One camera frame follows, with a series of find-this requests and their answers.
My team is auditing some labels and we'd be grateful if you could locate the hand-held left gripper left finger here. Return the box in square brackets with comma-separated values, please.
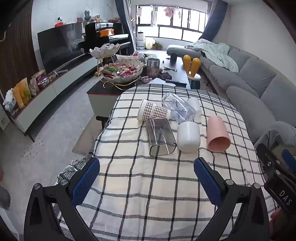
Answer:
[24, 157, 100, 241]

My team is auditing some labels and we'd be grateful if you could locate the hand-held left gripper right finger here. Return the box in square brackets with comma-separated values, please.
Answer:
[193, 157, 271, 241]

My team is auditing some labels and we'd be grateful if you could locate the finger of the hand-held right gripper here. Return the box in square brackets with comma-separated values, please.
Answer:
[255, 143, 296, 179]

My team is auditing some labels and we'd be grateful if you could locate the pink cup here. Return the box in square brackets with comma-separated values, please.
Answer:
[206, 115, 231, 153]

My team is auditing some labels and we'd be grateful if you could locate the clear grey square cup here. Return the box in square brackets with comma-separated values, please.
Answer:
[146, 117, 177, 156]

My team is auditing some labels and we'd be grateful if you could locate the translucent white cup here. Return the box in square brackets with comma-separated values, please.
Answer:
[187, 97, 201, 116]

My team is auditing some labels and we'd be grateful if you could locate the clear plastic bottle cup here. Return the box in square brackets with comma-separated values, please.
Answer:
[161, 92, 196, 124]

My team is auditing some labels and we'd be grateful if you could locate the checkered paper cup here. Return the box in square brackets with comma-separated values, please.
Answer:
[137, 99, 171, 121]

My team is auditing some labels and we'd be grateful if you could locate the person's right hand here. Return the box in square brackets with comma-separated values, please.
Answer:
[270, 208, 284, 232]

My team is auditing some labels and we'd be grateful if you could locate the grey floor rug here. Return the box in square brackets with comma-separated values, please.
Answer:
[73, 116, 109, 156]

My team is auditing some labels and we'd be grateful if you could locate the black white checked tablecloth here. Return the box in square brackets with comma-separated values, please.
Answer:
[54, 84, 281, 241]

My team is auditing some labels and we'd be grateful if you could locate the grey sofa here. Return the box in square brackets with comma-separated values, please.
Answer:
[166, 42, 296, 149]

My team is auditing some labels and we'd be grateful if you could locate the white television cabinet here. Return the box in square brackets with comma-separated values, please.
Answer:
[9, 57, 102, 142]

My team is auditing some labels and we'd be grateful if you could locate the yellow snack packet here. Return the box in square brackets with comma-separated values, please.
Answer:
[13, 77, 31, 108]

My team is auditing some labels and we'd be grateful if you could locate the white paper sheet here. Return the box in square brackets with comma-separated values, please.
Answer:
[148, 77, 176, 88]

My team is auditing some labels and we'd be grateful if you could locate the dark coffee table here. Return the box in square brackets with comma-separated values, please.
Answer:
[87, 50, 191, 121]

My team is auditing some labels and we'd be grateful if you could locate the purple snack packet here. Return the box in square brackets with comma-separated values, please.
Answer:
[32, 70, 57, 90]

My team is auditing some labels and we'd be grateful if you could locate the two-tier snack bowl stand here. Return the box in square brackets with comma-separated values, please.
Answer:
[89, 44, 145, 90]

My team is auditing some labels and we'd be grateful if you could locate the yellow rabbit-ear ornament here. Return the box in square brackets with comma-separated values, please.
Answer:
[183, 55, 201, 90]

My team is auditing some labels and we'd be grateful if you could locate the light green blanket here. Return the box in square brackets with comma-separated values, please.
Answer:
[185, 39, 238, 73]

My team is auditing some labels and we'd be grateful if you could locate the black flat television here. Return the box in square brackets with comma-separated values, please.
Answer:
[37, 23, 89, 73]

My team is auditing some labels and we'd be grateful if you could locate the black piano bench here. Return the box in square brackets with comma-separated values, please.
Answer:
[117, 42, 131, 56]

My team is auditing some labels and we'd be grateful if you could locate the black upright piano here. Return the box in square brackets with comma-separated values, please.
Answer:
[85, 22, 131, 56]

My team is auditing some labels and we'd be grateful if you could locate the white floor appliance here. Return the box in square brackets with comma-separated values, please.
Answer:
[136, 32, 145, 49]

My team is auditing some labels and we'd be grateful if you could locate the blue curtain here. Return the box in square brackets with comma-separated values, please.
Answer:
[115, 0, 137, 52]
[199, 0, 228, 43]

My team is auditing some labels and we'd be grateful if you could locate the black framed window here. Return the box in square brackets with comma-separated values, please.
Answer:
[135, 5, 208, 42]

